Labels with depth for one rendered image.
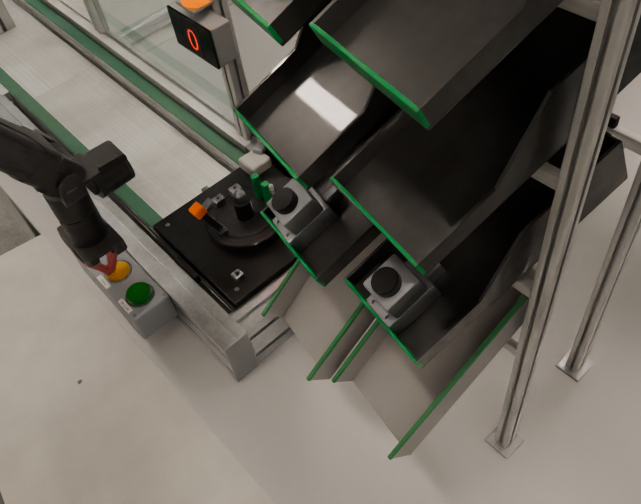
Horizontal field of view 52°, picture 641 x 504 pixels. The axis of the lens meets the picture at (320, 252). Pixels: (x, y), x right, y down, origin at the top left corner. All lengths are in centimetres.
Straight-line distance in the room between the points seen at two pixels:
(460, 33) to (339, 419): 69
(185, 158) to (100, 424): 55
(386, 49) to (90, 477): 81
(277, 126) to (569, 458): 63
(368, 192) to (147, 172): 81
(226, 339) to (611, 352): 60
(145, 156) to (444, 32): 100
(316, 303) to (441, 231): 40
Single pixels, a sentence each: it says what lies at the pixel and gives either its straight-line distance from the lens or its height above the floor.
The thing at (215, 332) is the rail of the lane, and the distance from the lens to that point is 103.
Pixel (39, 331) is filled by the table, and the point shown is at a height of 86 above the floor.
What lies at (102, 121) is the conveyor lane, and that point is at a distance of 154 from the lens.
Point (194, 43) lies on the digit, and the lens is 116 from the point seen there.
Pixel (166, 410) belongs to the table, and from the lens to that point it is 110.
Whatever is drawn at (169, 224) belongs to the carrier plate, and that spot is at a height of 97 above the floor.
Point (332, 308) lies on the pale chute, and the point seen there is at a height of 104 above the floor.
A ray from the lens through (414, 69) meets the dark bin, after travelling 47.
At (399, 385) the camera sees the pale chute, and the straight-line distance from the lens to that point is 87.
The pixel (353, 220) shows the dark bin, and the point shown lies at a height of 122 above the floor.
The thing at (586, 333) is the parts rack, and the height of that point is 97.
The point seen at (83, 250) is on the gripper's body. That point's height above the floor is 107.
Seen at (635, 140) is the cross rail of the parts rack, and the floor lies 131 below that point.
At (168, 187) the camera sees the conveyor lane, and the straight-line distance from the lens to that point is 132.
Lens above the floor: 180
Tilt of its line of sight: 51 degrees down
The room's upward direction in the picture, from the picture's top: 10 degrees counter-clockwise
